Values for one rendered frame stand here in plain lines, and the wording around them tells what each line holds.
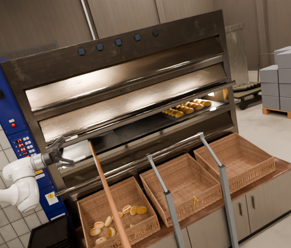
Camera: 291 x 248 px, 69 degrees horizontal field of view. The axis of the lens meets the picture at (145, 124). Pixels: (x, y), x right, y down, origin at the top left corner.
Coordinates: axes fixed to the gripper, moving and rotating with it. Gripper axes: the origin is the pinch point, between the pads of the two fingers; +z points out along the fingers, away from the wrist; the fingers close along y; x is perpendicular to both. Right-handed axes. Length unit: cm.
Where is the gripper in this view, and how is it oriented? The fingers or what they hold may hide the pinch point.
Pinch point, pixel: (79, 147)
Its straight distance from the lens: 132.7
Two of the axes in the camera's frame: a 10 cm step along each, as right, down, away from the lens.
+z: 9.1, -3.3, 2.5
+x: 3.3, 2.1, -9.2
